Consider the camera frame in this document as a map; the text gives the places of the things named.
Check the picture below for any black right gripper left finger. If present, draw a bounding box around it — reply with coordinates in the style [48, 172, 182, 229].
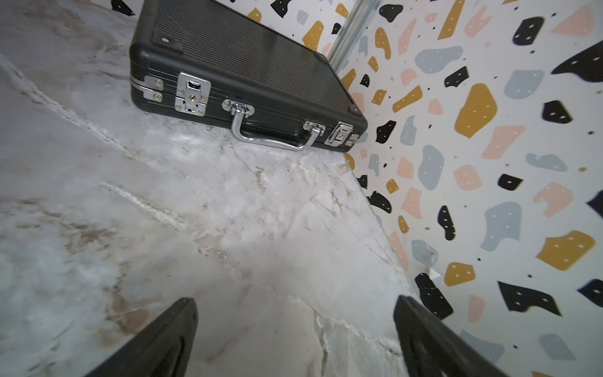
[88, 298, 198, 377]

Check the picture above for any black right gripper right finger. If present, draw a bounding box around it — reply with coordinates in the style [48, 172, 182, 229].
[394, 295, 504, 377]

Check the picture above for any black briefcase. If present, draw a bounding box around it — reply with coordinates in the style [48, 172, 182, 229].
[130, 1, 367, 152]

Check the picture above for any right corner aluminium post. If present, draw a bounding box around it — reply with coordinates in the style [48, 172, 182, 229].
[327, 0, 381, 74]

